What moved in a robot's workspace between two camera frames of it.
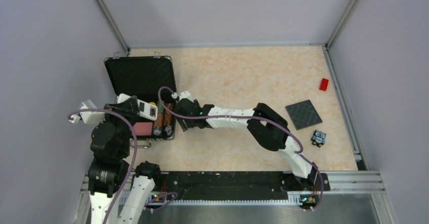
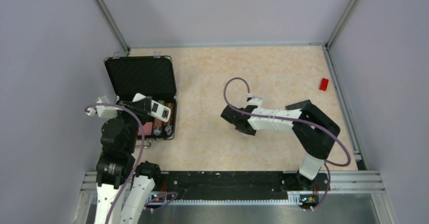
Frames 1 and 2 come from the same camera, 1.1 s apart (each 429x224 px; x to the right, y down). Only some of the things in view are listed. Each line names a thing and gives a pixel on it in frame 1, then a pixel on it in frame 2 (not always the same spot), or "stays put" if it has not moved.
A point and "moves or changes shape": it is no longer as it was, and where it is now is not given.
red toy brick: x=324 y=84 stays put
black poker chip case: x=150 y=79 stays put
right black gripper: x=185 y=124 → x=251 y=132
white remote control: x=146 y=110 moves or changes shape
